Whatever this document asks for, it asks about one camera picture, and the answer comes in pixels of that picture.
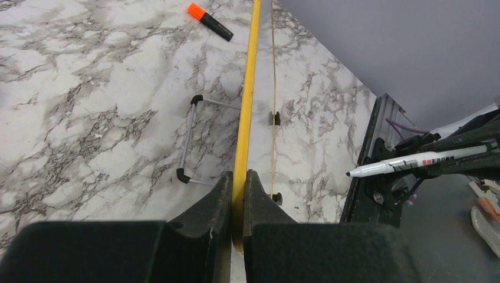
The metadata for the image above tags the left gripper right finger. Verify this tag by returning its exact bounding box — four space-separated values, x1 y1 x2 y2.
243 170 421 282

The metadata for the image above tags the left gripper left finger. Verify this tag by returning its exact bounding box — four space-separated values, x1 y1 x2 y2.
1 172 233 282

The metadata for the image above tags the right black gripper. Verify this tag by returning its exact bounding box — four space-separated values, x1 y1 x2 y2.
361 119 499 208

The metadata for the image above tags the white green marker pen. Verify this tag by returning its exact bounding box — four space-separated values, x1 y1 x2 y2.
346 143 493 177

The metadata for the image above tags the yellow framed whiteboard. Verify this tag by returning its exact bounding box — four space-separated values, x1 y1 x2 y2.
231 1 277 255

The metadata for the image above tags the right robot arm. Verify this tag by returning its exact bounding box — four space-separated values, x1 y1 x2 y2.
350 106 499 211

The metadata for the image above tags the orange black highlighter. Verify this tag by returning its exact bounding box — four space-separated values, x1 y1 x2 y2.
187 3 233 42

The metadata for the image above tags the wire whiteboard stand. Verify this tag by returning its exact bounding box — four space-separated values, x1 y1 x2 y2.
176 94 283 207

